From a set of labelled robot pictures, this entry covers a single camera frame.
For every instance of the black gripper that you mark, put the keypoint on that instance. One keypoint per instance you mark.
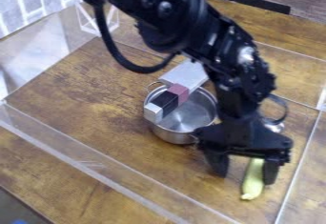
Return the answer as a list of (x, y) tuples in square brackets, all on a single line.
[(245, 137)]

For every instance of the clear acrylic enclosure wall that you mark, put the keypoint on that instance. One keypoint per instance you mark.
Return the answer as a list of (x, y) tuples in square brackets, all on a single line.
[(81, 160)]

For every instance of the black strip on table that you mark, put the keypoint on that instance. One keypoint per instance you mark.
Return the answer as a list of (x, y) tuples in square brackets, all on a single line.
[(267, 5)]

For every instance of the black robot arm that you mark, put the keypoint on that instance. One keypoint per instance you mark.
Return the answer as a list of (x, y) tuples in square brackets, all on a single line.
[(189, 27)]

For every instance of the silver metal pot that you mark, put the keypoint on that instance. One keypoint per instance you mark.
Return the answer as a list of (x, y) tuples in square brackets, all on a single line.
[(173, 121)]

